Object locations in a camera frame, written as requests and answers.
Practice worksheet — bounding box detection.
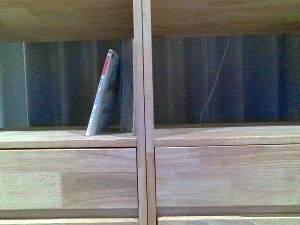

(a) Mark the right wooden shelf unit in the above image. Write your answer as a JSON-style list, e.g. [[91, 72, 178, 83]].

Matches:
[[142, 0, 300, 225]]

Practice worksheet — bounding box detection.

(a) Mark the wooden shelf unit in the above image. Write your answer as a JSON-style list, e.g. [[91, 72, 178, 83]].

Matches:
[[142, 0, 300, 225], [0, 0, 148, 225]]

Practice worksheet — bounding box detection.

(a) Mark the left wooden shelf unit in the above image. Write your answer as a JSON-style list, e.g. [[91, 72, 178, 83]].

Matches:
[[0, 0, 148, 225]]

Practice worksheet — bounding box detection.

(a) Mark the blue-spined upright book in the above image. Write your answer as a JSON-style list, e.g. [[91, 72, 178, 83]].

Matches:
[[120, 39, 136, 135]]

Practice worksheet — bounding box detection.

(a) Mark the dark pleated curtain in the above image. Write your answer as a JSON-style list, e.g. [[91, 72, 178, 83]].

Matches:
[[0, 34, 300, 129]]

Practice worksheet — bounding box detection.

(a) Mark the thin white hanging cable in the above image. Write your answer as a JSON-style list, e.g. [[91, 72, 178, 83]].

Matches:
[[200, 35, 230, 123]]

